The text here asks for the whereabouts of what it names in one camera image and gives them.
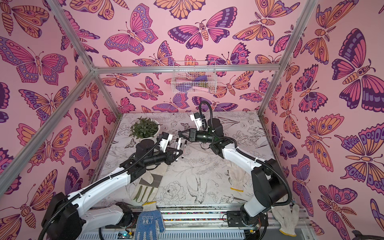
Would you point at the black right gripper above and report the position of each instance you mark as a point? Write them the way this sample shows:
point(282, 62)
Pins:
point(191, 135)

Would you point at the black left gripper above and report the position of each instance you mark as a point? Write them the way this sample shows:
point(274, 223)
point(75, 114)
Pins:
point(169, 158)

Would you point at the white marker pen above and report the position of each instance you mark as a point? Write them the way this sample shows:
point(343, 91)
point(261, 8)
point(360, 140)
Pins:
point(185, 146)
point(178, 147)

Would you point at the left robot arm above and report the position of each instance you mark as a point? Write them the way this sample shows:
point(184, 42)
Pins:
point(69, 216)

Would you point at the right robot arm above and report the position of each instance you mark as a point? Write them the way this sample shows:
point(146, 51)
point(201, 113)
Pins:
point(270, 186)

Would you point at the white plant pot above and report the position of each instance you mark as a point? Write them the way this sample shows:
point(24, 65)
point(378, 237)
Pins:
point(154, 136)

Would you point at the green potted plant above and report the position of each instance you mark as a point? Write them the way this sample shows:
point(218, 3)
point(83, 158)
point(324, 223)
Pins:
point(144, 128)

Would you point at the grey white work glove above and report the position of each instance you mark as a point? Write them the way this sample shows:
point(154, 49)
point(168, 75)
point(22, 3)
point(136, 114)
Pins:
point(148, 185)

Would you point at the white knit glove on table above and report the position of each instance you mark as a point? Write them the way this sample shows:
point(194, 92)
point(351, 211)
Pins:
point(238, 177)

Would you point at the blue dotted glove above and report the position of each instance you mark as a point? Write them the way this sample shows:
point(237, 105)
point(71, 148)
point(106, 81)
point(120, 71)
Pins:
point(150, 223)

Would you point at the white knit glove right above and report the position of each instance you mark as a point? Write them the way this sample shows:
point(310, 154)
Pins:
point(288, 218)

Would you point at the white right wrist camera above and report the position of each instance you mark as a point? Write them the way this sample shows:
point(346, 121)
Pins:
point(199, 120)

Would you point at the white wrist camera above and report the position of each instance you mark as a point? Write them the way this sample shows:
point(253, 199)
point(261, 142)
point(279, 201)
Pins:
point(199, 120)
point(165, 139)

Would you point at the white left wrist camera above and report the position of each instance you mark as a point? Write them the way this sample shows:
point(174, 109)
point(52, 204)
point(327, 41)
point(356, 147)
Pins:
point(165, 139)

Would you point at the wire wall basket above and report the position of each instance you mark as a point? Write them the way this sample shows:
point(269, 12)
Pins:
point(194, 77)

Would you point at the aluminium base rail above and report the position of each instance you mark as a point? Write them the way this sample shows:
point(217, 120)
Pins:
point(213, 223)

